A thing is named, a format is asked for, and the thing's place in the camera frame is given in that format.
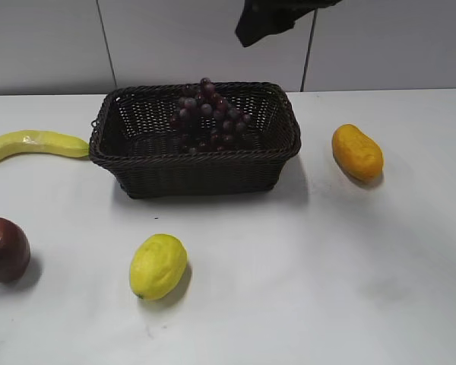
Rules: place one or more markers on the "yellow banana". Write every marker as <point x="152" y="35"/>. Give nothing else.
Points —
<point x="42" y="142"/>

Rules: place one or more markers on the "orange mango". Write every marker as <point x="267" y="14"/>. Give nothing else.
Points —
<point x="357" y="154"/>

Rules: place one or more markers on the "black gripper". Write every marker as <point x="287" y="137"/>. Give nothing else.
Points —
<point x="263" y="18"/>

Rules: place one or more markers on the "black woven basket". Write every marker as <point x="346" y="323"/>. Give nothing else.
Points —
<point x="133" y="140"/>

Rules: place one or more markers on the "yellow lemon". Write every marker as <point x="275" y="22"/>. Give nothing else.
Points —
<point x="157" y="266"/>

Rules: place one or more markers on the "red apple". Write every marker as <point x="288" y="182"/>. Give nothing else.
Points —
<point x="14" y="251"/>

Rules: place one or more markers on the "purple grape bunch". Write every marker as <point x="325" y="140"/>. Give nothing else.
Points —
<point x="205" y="121"/>

